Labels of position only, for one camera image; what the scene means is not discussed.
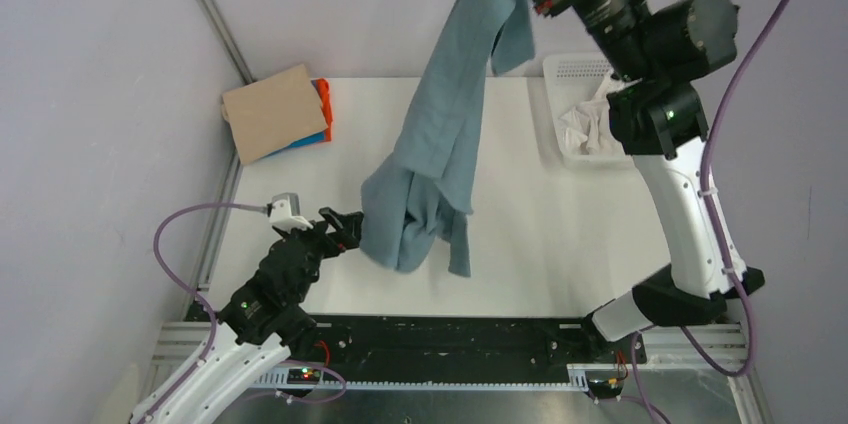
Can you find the crumpled white t-shirt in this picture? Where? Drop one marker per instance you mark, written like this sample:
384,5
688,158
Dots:
586,126

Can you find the folded tan t-shirt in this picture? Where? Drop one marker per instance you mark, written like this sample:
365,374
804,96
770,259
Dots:
272,113

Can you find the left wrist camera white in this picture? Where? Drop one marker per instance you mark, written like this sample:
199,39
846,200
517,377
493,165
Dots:
284,213

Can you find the aluminium frame rail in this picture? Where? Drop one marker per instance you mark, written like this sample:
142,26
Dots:
709,347

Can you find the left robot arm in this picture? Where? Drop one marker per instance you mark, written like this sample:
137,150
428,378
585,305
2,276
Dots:
260,325

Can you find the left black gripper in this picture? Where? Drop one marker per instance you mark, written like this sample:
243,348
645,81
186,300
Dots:
349,222

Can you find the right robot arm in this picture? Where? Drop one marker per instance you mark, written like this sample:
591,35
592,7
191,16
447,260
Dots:
659,120

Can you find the white plastic basket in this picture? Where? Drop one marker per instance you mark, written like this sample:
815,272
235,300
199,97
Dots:
576,85

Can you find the grey-blue t-shirt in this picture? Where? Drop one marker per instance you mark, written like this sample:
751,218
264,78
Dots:
422,191

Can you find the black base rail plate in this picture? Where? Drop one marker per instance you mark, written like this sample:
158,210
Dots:
474,351

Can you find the folded orange t-shirt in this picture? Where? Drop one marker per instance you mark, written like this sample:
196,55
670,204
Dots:
323,88

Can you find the folded blue t-shirt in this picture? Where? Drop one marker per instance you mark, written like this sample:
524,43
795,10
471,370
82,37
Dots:
316,138

